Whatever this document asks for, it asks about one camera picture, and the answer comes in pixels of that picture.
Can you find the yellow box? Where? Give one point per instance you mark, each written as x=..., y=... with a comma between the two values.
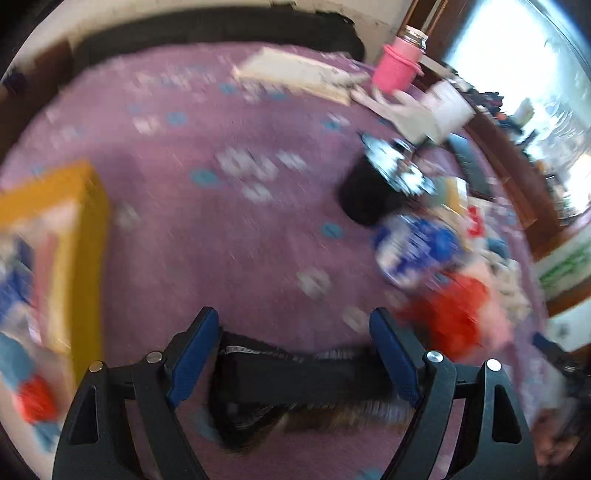
x=87, y=258

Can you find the white cloth with green trim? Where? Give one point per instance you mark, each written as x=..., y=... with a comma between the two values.
x=397, y=113

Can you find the wooden window frame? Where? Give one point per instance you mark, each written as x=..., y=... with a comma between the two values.
x=512, y=161

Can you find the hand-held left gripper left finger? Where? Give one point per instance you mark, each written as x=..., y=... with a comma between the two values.
x=194, y=357

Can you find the black smartphone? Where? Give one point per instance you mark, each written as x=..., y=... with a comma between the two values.
x=471, y=166

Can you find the pink cup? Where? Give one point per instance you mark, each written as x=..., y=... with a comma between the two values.
x=395, y=64

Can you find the glass jar with metal lid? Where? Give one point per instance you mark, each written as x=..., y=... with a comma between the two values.
x=414, y=36

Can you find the open notebook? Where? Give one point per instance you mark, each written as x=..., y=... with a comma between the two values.
x=295, y=71

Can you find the black headboard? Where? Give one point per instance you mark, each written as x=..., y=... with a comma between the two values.
x=207, y=32

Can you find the black cup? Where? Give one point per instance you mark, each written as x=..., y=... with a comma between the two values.
x=369, y=189

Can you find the black cloth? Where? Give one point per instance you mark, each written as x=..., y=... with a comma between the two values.
x=300, y=383

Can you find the purple floral bedsheet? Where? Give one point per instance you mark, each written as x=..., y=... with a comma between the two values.
x=207, y=230

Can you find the blue and white packet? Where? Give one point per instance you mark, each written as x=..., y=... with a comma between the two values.
x=16, y=277
x=420, y=249

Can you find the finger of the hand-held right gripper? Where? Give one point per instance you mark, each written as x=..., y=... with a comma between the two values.
x=549, y=346

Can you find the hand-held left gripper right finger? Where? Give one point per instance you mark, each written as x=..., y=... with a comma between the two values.
x=397, y=362

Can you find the white cup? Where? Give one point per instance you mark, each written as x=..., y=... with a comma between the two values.
x=448, y=108

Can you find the brown wooden furniture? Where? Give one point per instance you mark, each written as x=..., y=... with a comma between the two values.
x=32, y=78

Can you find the red and blue cloth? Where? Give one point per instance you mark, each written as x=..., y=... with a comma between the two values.
x=37, y=399

